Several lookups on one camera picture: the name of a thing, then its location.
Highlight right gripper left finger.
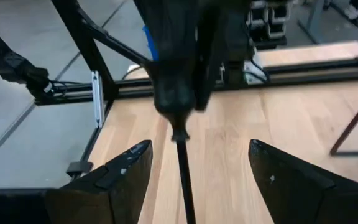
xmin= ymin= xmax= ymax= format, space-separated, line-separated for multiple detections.
xmin=44 ymin=139 xmax=154 ymax=224

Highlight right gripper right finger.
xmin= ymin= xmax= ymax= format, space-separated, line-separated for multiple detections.
xmin=248 ymin=139 xmax=358 ymax=224

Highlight black table clamp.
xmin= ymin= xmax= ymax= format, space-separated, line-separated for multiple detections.
xmin=66 ymin=161 xmax=94 ymax=179

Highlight blue tape strip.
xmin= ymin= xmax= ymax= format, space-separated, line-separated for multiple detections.
xmin=141 ymin=26 xmax=159 ymax=61

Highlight black white stacked boxes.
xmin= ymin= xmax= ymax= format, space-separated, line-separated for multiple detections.
xmin=246 ymin=0 xmax=289 ymax=50

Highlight grey table foot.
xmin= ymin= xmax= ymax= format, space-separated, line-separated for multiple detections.
xmin=296 ymin=0 xmax=328 ymax=45

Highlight person's foot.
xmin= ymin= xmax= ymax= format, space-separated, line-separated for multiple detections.
xmin=342 ymin=0 xmax=358 ymax=21

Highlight black aluminium table frame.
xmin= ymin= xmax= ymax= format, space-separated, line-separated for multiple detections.
xmin=0 ymin=0 xmax=358 ymax=130

